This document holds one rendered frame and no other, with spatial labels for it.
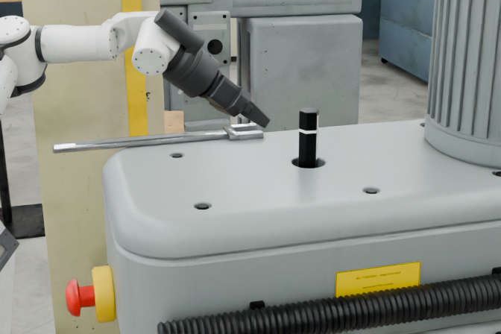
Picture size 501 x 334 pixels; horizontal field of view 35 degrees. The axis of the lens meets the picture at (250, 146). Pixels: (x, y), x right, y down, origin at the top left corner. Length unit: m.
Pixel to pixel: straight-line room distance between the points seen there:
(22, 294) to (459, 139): 3.82
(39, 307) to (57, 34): 3.02
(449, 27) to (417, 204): 0.21
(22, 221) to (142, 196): 4.58
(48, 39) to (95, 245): 1.38
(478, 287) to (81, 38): 0.91
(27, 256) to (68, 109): 2.43
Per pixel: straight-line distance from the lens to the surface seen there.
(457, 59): 0.87
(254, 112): 1.49
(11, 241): 1.13
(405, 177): 0.83
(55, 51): 1.49
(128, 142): 0.91
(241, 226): 0.73
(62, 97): 2.57
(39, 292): 4.52
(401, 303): 0.78
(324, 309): 0.75
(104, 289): 0.85
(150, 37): 1.42
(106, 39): 1.46
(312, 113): 0.83
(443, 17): 0.88
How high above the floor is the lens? 2.19
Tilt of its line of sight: 20 degrees down
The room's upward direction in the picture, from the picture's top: straight up
